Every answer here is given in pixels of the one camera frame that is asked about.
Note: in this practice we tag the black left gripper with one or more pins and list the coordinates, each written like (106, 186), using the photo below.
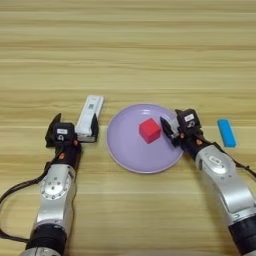
(68, 155)

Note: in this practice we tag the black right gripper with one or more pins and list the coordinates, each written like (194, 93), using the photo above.
(191, 141)

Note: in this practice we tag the red cube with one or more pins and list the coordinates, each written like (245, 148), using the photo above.
(150, 130)

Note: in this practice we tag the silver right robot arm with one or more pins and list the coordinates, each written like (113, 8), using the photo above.
(226, 186)

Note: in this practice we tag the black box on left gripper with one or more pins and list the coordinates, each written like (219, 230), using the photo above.
(64, 130)

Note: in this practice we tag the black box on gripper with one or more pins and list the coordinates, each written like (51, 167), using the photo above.
(189, 118)
(64, 130)

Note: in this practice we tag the white rectangular stick device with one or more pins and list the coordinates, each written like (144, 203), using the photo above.
(88, 113)

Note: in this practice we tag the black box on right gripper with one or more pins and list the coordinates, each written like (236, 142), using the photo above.
(189, 118)

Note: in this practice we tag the purple round plate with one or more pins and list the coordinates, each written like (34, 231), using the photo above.
(130, 150)

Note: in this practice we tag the blue rectangular block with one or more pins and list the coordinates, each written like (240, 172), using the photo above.
(226, 133)

